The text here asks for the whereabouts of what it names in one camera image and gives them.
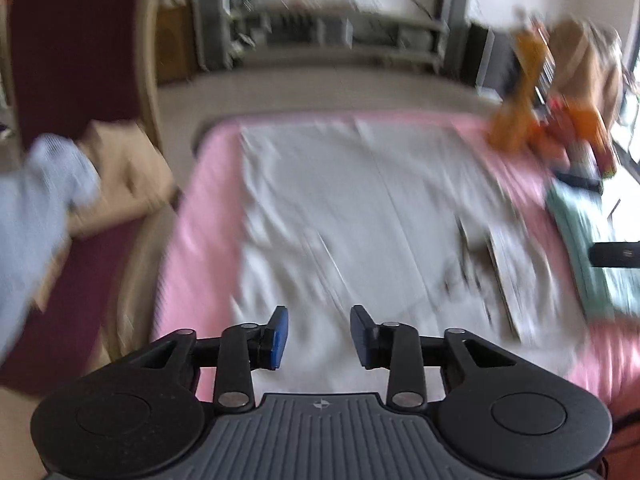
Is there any beige garment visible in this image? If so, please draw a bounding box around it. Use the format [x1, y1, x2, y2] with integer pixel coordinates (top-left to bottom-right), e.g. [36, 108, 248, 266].
[32, 122, 176, 311]

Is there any light blue knit sweater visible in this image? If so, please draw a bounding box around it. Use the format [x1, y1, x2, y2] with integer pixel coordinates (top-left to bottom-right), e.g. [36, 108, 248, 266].
[1, 134, 100, 356]

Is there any folded teal white garment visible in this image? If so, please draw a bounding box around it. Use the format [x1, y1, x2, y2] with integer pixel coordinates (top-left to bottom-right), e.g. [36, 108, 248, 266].
[544, 179, 640, 324]

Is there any grey tower speaker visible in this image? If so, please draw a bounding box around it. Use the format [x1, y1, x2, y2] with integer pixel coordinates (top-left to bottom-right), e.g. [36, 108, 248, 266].
[198, 0, 232, 70]

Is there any grey tv console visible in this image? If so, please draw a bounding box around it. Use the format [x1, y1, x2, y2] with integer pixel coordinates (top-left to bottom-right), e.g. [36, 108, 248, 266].
[227, 0, 449, 73]

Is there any maroon banquet chair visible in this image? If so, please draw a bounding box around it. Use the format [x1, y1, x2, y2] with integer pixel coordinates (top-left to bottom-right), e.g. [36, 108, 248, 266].
[1, 0, 172, 398]

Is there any pink towel table cover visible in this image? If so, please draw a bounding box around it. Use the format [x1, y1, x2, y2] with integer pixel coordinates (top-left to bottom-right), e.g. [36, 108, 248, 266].
[156, 110, 639, 417]

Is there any white grey hoodie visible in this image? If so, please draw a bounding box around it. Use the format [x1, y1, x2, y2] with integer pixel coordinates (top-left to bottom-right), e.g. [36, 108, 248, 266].
[232, 119, 587, 393]

